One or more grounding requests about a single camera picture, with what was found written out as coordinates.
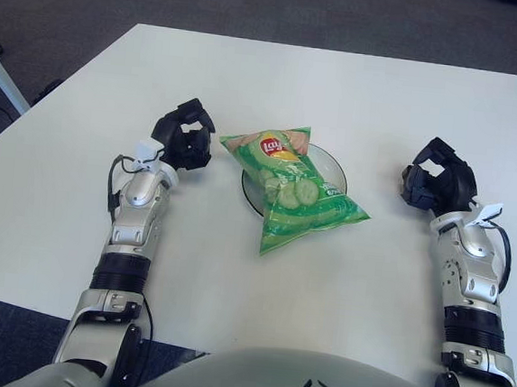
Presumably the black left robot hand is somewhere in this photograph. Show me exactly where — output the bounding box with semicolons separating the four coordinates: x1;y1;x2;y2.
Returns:
147;95;217;175

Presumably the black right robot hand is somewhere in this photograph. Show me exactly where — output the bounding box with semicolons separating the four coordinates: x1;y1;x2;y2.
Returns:
396;133;485;218

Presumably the green chips snack bag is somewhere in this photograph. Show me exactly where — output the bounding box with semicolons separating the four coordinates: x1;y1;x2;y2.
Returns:
209;117;380;268

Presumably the white plate black rim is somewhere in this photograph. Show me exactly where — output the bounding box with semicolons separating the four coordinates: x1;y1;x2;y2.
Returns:
236;137;352;227

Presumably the white neighbouring desk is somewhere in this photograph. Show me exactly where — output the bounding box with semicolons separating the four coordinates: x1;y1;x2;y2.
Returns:
0;37;36;116

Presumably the grey robot torso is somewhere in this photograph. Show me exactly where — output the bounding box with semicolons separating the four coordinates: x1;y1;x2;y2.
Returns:
0;322;517;387

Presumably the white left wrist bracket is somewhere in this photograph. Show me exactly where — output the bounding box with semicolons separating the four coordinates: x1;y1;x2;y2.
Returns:
132;139;167;172

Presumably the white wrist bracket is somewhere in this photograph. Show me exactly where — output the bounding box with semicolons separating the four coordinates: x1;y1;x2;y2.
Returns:
466;200;506;232
132;139;167;172

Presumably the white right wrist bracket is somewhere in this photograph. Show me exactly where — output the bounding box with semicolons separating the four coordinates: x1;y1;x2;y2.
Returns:
466;200;506;232

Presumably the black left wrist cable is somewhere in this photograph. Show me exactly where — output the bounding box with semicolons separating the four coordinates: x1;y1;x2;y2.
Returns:
105;152;145;216

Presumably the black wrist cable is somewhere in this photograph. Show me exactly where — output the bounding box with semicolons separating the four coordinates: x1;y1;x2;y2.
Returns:
487;225;515;289
105;152;145;216

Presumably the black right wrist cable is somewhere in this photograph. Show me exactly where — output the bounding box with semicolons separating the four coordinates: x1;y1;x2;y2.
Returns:
487;225;515;289

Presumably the black left elbow cable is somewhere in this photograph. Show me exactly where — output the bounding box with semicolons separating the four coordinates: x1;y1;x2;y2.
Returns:
136;300;158;344

